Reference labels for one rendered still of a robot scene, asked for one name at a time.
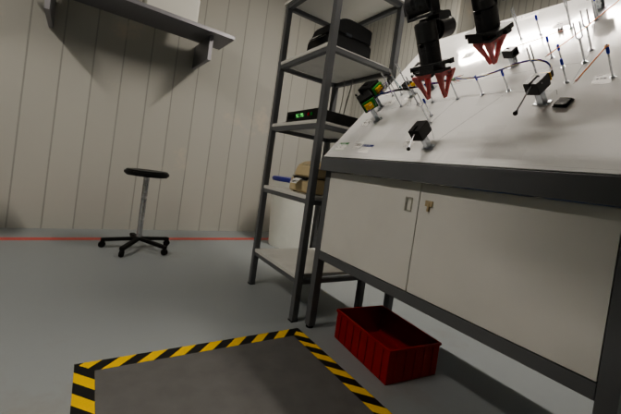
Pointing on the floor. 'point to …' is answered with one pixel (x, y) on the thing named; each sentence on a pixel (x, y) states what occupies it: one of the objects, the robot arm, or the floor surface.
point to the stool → (140, 215)
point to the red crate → (386, 343)
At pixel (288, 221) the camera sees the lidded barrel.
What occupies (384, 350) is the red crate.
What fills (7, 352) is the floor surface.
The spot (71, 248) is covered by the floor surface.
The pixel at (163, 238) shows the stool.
